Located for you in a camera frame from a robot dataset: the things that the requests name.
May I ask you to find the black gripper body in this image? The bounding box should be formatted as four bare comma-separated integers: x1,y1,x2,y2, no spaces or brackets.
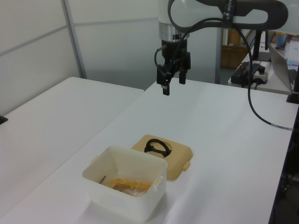
161,39,189,72

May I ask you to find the black lid handle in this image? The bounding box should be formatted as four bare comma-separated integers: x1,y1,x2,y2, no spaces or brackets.
144,138,172,160

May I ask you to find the tan tool case lid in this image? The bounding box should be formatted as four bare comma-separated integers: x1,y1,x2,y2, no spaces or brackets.
131,134,194,182

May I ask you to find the white plastic tool case box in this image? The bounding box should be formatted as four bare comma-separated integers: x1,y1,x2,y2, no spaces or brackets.
81,146,168,222

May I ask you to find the wooden crate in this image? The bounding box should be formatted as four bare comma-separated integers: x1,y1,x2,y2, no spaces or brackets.
221,29,249,70

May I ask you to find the black power strip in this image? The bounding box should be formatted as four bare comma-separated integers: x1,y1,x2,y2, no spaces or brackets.
230,61,260,87

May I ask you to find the white plug adapter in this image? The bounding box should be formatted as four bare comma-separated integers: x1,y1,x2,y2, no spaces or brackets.
253,66,269,85

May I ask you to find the black monitor stand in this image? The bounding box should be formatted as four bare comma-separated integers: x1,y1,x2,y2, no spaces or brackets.
253,29,271,62

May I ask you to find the grey side desk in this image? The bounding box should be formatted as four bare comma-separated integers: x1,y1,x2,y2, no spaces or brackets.
228,45,295,96

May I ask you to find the grey laptop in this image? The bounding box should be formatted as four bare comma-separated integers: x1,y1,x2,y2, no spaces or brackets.
267,43,299,93

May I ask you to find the blue cup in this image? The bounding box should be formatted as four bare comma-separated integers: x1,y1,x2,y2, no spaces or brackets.
275,32,287,49

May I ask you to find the clear bag of yellow tools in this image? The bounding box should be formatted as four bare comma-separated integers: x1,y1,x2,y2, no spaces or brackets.
106,177,154,198

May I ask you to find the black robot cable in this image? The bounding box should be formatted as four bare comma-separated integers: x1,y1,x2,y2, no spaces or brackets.
153,16,294,132

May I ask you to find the grey partition post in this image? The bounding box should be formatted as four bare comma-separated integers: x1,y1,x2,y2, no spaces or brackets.
63,0,87,80

